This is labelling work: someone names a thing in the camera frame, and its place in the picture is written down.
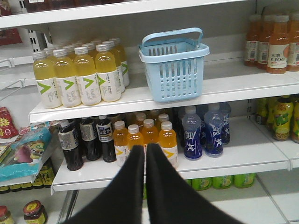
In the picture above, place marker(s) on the light blue plastic basket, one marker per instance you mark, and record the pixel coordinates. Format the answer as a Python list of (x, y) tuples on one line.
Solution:
[(174, 64)]

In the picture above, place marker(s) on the orange vitamin drink bottle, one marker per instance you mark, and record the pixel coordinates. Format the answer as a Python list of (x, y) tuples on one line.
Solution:
[(120, 142), (168, 143), (134, 136), (150, 132)]

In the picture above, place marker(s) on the red lid sauce jar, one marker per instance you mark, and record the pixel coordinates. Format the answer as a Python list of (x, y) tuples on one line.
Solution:
[(35, 213)]

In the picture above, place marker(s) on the blue sports drink bottle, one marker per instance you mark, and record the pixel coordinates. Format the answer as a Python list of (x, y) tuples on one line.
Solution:
[(192, 127), (214, 122), (225, 132)]

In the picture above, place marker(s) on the green tea bottle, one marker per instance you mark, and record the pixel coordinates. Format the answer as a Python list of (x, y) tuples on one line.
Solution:
[(222, 182), (201, 183), (244, 180)]

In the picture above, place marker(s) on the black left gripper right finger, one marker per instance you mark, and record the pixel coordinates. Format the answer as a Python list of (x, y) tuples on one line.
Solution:
[(171, 200)]

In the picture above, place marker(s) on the dark tea bottle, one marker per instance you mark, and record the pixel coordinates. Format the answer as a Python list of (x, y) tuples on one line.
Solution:
[(105, 135), (68, 138), (90, 138)]

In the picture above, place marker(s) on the pale yellow drink bottle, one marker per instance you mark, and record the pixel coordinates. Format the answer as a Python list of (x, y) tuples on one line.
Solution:
[(86, 77), (110, 87), (46, 80), (66, 79)]

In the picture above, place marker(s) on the orange C100 juice bottle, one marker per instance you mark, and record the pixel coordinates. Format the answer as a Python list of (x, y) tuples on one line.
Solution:
[(278, 46), (293, 53), (264, 38)]

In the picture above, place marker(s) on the yellow lemon tea bottle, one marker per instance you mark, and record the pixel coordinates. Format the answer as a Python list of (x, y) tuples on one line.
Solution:
[(282, 112), (261, 111)]

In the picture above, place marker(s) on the teal snack bag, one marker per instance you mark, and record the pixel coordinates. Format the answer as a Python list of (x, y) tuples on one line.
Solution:
[(28, 154)]

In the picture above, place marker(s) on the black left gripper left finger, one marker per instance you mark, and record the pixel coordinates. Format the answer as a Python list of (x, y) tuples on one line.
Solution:
[(121, 201)]

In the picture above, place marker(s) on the white metal shelving unit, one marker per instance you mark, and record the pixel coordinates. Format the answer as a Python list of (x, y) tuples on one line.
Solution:
[(274, 198)]

